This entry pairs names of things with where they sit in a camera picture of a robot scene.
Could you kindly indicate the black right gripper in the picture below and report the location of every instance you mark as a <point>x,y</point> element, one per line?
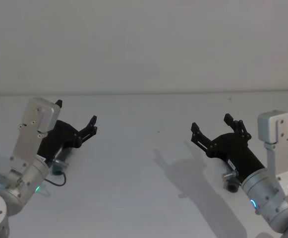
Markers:
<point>235,151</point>

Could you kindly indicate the white table cloth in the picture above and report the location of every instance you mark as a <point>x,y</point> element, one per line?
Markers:
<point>133,193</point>

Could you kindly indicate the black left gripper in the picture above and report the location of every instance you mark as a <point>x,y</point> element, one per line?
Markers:
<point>59,137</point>

